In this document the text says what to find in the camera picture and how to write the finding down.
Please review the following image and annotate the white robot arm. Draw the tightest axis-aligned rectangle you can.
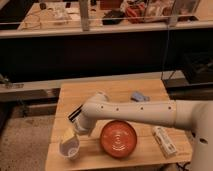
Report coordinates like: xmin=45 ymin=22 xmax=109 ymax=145
xmin=68 ymin=92 xmax=213 ymax=171

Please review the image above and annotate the metal post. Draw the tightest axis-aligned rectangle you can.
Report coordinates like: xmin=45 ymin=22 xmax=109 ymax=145
xmin=79 ymin=0 xmax=90 ymax=31
xmin=168 ymin=0 xmax=182 ymax=27

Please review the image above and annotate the metal frame rail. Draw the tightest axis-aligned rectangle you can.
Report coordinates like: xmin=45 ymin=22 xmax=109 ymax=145
xmin=0 ymin=72 xmax=161 ymax=102

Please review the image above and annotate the metal post right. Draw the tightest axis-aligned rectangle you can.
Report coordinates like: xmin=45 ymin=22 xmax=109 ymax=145
xmin=168 ymin=0 xmax=182 ymax=27

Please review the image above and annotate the orange cloth pile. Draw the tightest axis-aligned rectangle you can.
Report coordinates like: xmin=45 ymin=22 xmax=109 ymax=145
xmin=125 ymin=2 xmax=146 ymax=24

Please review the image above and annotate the black bag on bench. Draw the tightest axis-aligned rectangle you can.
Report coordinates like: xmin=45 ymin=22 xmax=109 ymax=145
xmin=102 ymin=10 xmax=124 ymax=25

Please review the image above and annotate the white ceramic cup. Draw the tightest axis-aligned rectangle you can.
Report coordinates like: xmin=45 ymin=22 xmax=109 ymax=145
xmin=59 ymin=136 xmax=80 ymax=160

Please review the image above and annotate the metal post left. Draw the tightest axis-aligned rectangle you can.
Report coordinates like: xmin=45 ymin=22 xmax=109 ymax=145
xmin=79 ymin=0 xmax=90 ymax=31

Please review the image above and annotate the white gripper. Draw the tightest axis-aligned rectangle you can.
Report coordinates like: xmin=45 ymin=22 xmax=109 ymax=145
xmin=61 ymin=115 xmax=95 ymax=144

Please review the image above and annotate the black striped rectangular block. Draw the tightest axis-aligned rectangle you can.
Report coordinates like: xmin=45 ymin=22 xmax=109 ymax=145
xmin=68 ymin=105 xmax=83 ymax=122

